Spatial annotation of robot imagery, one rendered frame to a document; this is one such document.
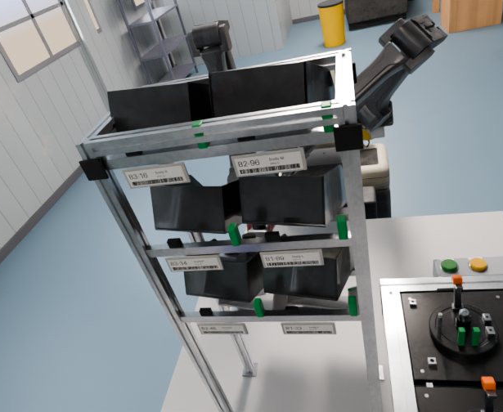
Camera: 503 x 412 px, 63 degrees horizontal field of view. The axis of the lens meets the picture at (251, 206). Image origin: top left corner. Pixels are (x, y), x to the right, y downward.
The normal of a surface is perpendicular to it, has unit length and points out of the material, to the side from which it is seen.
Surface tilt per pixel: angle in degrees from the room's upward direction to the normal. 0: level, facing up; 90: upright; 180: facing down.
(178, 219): 65
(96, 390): 0
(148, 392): 0
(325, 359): 0
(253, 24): 90
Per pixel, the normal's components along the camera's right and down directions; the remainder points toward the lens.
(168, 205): -0.40, 0.22
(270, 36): -0.18, 0.61
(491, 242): -0.23, -0.79
